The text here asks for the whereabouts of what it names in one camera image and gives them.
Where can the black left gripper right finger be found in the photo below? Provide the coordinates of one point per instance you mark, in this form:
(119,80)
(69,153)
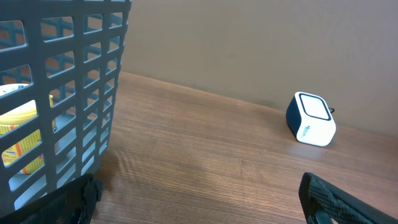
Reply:
(323,202)

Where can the white barcode scanner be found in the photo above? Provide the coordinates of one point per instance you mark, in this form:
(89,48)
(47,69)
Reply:
(309,119)

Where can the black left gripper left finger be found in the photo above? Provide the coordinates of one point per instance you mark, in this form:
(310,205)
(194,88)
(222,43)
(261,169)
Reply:
(72,203)

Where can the grey plastic laundry basket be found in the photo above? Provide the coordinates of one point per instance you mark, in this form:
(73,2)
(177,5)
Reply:
(60,65)

